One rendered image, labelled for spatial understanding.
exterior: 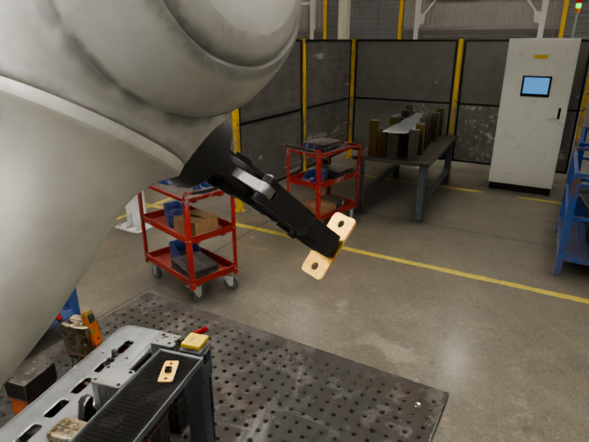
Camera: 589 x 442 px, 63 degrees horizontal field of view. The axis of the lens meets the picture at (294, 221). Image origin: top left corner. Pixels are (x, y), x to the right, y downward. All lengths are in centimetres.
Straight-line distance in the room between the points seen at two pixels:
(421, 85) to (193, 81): 805
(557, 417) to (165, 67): 316
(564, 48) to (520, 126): 104
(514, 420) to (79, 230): 300
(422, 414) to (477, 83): 656
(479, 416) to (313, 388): 134
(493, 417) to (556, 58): 499
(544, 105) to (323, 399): 577
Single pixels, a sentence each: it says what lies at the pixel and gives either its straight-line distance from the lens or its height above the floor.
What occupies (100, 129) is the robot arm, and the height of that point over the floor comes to 195.
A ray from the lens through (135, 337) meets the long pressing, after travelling 183.
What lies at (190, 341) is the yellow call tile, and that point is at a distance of 147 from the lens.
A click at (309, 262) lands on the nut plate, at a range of 59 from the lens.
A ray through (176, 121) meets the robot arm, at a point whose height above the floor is 195.
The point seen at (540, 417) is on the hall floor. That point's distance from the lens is 322.
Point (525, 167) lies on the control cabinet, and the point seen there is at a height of 36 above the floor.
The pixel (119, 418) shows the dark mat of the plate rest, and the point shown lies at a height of 116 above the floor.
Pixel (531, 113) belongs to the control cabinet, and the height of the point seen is 108.
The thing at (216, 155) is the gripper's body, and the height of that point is 189.
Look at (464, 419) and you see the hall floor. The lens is 305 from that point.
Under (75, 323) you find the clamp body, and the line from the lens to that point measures 187.
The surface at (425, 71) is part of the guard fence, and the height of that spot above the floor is 151.
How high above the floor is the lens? 198
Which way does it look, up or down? 21 degrees down
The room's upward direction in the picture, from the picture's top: straight up
